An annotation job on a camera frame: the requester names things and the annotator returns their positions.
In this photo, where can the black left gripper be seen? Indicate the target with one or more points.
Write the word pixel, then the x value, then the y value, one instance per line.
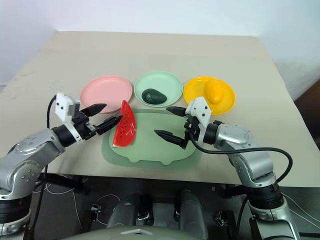
pixel 82 125

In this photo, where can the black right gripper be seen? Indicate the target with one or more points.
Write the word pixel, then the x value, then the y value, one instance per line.
pixel 192 130

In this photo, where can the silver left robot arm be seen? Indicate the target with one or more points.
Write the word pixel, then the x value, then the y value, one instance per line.
pixel 25 155

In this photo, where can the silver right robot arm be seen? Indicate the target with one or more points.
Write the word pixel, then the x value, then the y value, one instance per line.
pixel 250 160

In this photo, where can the pink round plate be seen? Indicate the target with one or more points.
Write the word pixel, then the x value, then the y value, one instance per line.
pixel 105 91

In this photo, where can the yellow round plate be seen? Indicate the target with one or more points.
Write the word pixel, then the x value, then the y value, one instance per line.
pixel 195 91

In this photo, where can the green round plate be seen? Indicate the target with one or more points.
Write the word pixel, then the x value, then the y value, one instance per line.
pixel 160 81

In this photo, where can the red watermelon slice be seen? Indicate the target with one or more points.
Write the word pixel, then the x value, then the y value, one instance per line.
pixel 125 130

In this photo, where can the light green tray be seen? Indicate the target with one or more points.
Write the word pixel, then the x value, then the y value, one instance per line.
pixel 155 150

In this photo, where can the dark green avocado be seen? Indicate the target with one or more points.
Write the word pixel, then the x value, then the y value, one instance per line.
pixel 153 96

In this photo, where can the yellow mango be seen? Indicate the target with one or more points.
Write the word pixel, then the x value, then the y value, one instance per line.
pixel 214 91

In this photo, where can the dark grey rounded leg shape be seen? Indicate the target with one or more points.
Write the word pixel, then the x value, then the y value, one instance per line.
pixel 191 212
pixel 130 210

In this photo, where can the grey curved robot torso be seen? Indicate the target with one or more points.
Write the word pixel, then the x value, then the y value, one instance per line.
pixel 150 235

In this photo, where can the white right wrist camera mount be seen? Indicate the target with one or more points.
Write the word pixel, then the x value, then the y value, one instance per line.
pixel 201 110

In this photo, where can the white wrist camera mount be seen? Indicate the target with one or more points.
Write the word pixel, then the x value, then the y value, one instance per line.
pixel 201 110
pixel 62 107

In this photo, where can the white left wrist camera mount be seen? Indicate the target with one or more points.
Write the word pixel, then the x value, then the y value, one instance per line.
pixel 62 107

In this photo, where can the black table frame bar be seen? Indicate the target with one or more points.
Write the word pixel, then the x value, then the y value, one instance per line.
pixel 65 182
pixel 235 191

